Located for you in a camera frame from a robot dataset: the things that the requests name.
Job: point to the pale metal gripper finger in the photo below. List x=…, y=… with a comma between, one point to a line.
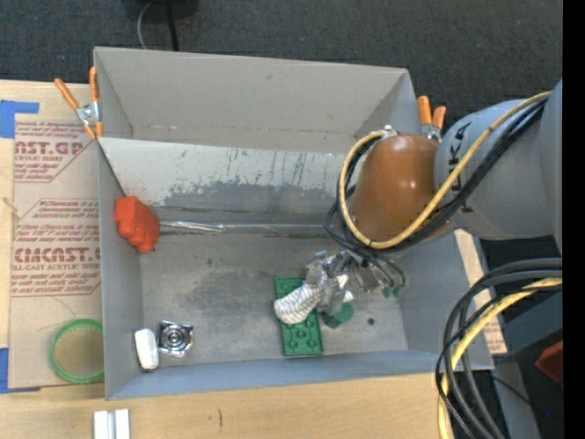
x=317, y=270
x=332, y=297

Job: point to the small dark green toy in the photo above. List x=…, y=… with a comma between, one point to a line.
x=340, y=318

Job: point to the green flat studded block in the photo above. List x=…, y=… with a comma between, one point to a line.
x=302, y=339

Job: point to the long clear plastic rod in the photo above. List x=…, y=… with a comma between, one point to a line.
x=256, y=228

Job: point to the grey metal bin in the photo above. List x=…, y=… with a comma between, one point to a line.
x=237, y=263

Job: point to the clear square glass dish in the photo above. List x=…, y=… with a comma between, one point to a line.
x=174, y=339

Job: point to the orange-red toy block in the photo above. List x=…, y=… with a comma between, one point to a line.
x=136, y=224

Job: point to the white oblong block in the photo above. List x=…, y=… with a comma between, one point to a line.
x=146, y=349

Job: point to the brown cardboard board red print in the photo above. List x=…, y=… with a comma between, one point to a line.
x=55, y=245

